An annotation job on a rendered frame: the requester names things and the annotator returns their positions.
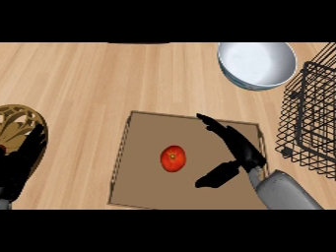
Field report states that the black wire tiered basket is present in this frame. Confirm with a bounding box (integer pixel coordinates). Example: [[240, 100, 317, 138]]
[[274, 42, 336, 188]]

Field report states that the red tomato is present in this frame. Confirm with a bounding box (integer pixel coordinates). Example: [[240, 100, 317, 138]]
[[159, 145, 188, 173]]

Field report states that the gold ornate openwork bowl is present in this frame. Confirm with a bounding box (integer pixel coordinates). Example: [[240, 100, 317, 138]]
[[0, 103, 49, 201]]

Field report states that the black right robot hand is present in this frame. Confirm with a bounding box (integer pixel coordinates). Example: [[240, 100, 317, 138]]
[[194, 112, 268, 189]]

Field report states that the brown flat tray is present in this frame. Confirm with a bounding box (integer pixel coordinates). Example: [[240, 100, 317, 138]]
[[107, 110, 271, 211]]

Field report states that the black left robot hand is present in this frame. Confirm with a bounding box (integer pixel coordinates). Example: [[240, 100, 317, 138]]
[[0, 123, 48, 208]]

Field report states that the white and blue bowl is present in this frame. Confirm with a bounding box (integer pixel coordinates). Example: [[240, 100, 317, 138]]
[[215, 42, 298, 93]]

